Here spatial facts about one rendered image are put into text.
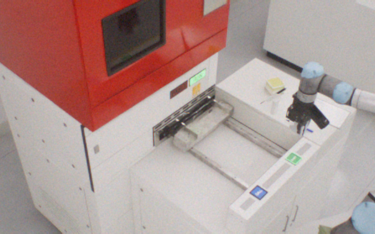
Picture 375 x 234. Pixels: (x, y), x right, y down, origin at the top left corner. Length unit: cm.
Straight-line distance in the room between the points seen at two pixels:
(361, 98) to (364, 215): 45
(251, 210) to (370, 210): 47
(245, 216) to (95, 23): 93
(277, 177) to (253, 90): 57
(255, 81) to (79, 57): 115
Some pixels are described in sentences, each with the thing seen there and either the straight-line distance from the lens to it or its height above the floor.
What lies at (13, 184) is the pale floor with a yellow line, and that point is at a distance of 342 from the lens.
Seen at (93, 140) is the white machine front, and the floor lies 113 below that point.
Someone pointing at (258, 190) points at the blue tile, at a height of 96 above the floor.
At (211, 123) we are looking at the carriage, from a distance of 239.
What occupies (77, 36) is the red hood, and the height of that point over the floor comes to 165.
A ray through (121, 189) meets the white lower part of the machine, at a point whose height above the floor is 72.
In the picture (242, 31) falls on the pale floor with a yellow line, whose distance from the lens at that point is 475.
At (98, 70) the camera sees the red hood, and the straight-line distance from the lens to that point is 172.
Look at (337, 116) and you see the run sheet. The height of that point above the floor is 97.
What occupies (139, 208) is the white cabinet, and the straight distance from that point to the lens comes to 244.
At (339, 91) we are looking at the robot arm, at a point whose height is 142.
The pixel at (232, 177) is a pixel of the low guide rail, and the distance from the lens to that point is 220.
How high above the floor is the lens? 251
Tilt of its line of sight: 43 degrees down
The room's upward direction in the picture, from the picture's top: 2 degrees clockwise
